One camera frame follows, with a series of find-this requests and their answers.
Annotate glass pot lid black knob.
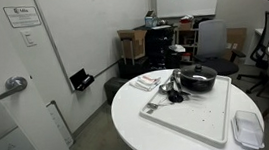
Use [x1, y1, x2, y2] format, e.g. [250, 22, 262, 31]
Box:
[178, 61, 220, 85]

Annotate black cooking pot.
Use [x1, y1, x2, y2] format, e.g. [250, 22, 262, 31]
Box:
[179, 70, 221, 95]

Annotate black mesh office chair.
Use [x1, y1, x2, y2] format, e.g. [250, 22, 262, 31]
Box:
[230, 11, 269, 96]

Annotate grey office chair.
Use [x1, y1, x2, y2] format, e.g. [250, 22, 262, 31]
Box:
[189, 15, 249, 81]

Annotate wooden shelf unit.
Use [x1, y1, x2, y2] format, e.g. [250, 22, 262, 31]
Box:
[171, 20, 204, 67]

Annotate blue tissue box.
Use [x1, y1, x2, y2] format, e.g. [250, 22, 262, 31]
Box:
[143, 14, 160, 30]

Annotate black drawer cabinet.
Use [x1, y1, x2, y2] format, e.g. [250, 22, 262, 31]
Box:
[133, 21, 182, 73]

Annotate silver metal ladle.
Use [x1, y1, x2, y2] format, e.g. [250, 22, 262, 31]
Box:
[156, 68, 184, 95]

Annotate clear plastic food container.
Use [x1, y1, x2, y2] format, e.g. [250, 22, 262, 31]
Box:
[230, 107, 267, 150]

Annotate black measuring spoon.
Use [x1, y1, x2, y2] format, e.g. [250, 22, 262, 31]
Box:
[166, 84, 193, 106]

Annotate large white plastic tray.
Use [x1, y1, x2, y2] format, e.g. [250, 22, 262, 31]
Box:
[135, 72, 239, 150]

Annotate open brown cardboard box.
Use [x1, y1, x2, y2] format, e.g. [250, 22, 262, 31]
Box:
[116, 26, 151, 62]

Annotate folded white cloth red stripe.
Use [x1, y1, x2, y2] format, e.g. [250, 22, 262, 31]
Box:
[128, 72, 163, 95]

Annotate small metal measuring spoons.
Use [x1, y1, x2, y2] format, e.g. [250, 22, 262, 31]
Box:
[144, 98, 173, 116]

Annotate black storage box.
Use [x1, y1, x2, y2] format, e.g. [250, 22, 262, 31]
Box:
[103, 75, 132, 106]

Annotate black whiteboard marker holder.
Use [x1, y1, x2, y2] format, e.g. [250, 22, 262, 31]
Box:
[68, 66, 97, 94]

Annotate white door name sign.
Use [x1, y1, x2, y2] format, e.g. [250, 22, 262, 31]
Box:
[2, 3, 43, 30]

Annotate white door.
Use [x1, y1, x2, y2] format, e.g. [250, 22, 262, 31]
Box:
[0, 0, 79, 150]

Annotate large blank wall whiteboard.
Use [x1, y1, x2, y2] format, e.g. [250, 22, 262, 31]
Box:
[31, 0, 160, 96]

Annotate white light switch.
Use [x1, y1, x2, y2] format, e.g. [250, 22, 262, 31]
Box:
[19, 28, 38, 49]

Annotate silver lever door handle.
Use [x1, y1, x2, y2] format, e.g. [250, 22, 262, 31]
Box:
[0, 74, 30, 101]

